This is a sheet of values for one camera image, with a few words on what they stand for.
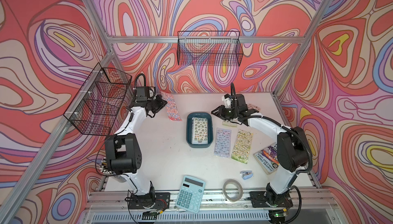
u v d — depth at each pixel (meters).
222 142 0.93
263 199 0.73
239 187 0.75
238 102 0.72
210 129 0.95
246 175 0.80
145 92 0.70
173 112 0.90
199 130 0.96
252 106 1.11
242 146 0.92
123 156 0.48
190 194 0.74
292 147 0.48
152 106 0.75
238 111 0.70
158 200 0.73
